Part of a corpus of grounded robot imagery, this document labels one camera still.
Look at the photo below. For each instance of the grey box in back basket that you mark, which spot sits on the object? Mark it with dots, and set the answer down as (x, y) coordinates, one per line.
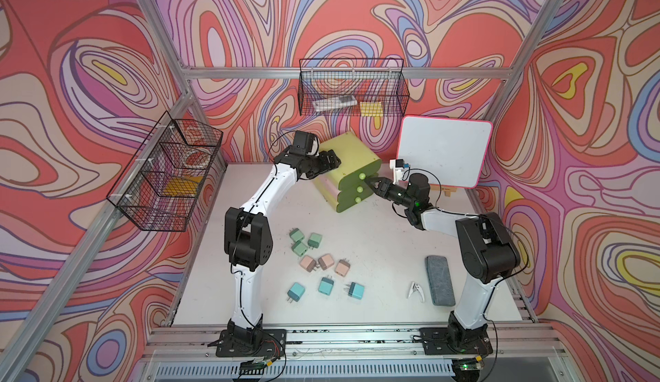
(334, 103)

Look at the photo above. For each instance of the wooden easel stand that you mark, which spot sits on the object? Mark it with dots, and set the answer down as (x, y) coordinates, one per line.
(444, 191)

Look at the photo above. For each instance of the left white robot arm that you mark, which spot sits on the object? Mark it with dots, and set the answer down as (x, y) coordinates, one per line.
(248, 239)

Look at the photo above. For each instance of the grey felt eraser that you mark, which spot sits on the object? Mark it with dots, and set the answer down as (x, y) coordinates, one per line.
(440, 283)

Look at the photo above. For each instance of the pink plug three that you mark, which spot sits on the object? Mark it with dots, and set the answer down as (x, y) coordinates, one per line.
(342, 268)

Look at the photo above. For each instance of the black wire basket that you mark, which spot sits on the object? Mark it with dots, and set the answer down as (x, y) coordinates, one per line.
(173, 148)
(367, 79)

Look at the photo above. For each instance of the yellow sponge in back basket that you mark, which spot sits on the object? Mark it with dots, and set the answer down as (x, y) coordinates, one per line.
(371, 109)

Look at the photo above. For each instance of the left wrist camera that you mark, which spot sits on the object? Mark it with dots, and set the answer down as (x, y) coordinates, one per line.
(304, 143)

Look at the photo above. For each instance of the yellow green drawer cabinet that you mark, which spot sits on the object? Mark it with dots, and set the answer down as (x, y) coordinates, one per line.
(345, 186)

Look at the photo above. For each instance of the back black wire basket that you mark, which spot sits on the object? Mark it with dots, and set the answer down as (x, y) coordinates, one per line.
(367, 79)

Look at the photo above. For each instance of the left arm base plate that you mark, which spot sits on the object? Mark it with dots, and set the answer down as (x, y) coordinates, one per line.
(240, 342)

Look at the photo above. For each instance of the pink plug two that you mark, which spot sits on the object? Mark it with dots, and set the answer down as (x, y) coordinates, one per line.
(326, 261)

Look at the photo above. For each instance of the left black wire basket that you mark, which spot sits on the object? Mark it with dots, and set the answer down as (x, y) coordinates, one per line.
(173, 148)

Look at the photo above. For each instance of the teal plug two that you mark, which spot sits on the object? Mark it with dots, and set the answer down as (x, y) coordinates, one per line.
(326, 286)

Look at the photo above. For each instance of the green plug one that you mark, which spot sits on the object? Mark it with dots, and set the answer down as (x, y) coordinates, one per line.
(296, 235)

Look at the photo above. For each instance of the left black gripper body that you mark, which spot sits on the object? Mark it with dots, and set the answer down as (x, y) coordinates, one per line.
(315, 165)

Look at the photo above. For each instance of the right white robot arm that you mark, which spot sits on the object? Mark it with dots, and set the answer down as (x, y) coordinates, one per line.
(487, 250)

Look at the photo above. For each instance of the teal plug one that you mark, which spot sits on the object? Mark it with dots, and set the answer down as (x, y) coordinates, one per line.
(295, 292)

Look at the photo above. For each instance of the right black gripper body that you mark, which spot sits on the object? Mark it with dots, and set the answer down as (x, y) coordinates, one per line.
(398, 194)

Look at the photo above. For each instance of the pink plug one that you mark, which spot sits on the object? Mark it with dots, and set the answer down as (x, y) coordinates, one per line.
(308, 263)

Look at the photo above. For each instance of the small white clip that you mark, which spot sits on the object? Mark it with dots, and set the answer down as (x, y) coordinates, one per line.
(416, 288)

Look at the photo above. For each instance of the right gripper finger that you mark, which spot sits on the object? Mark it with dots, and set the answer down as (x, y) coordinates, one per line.
(374, 183)
(382, 192)

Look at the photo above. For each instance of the pink framed whiteboard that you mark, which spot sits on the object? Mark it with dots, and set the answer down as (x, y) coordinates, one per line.
(454, 150)

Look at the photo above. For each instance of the green plug three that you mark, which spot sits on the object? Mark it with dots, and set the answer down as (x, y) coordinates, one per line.
(299, 248)

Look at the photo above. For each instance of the teal plug three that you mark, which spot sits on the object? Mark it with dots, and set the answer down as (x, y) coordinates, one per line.
(355, 290)

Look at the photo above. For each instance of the green plug two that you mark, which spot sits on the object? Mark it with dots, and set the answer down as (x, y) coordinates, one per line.
(314, 240)

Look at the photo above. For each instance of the yellow item in left basket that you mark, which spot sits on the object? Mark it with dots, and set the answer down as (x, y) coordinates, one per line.
(181, 187)

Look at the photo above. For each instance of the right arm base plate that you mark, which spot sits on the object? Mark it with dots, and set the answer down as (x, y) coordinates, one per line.
(453, 340)

